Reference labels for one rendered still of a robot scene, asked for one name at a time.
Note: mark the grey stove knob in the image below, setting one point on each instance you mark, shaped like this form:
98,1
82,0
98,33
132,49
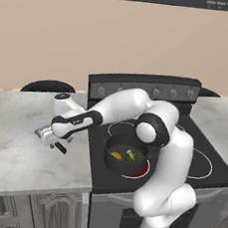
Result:
101,91
156,91
119,90
173,92
189,93

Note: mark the black stove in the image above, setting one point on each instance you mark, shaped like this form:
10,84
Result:
212,174

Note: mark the dark grey pot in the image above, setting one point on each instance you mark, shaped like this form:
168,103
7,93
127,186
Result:
113,166

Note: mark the grey oven door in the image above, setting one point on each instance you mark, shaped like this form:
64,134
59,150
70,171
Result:
110,219

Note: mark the green broccoli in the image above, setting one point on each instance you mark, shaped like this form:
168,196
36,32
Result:
132,155

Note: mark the grey arched cupboard door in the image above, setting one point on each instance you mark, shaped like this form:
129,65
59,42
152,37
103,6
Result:
56,213

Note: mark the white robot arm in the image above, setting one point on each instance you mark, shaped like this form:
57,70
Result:
171,159

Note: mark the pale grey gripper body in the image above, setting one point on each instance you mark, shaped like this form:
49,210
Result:
47,136

